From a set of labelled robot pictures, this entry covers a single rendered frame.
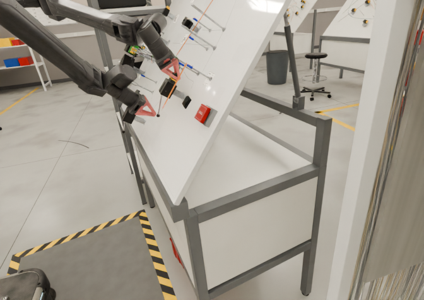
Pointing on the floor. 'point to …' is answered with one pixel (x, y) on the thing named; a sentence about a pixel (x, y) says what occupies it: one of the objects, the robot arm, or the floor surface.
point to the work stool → (315, 72)
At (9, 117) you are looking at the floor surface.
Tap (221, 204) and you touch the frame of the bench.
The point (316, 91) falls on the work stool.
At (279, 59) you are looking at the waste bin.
